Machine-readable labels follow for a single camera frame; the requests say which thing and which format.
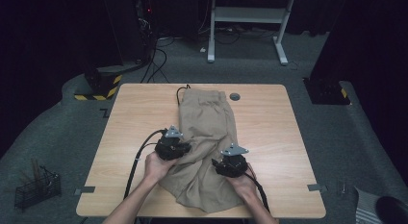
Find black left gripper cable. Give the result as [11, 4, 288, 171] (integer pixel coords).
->
[123, 129, 167, 200]

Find black floor cables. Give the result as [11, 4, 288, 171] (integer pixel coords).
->
[140, 36, 176, 85]

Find black stand base yellow mark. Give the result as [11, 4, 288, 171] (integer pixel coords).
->
[302, 77, 351, 106]

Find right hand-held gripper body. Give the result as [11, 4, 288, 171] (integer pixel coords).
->
[220, 142, 250, 179]

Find white metal stand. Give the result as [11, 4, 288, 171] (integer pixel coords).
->
[207, 0, 296, 66]

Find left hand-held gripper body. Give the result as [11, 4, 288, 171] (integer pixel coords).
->
[155, 125, 185, 162]

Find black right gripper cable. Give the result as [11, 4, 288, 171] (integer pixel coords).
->
[244, 172, 271, 214]

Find black rounded object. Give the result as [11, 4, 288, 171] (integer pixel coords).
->
[375, 195, 408, 224]

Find grey striped cloth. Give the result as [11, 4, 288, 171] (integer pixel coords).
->
[354, 187, 386, 224]

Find khaki shorts with black drawstring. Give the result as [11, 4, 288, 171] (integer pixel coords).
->
[159, 84, 245, 214]

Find black yellow striped stand base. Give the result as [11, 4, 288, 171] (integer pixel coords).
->
[74, 64, 123, 102]

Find person's left hand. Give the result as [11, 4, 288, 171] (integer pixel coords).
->
[142, 151, 179, 184]

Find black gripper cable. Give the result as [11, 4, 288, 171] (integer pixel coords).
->
[244, 172, 271, 214]
[123, 129, 167, 200]

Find person's right hand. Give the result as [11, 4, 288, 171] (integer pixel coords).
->
[225, 167, 258, 202]

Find black equipment rack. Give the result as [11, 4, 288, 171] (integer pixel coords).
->
[134, 0, 159, 63]

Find black wire basket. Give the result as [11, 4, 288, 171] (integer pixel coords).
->
[13, 158, 63, 211]

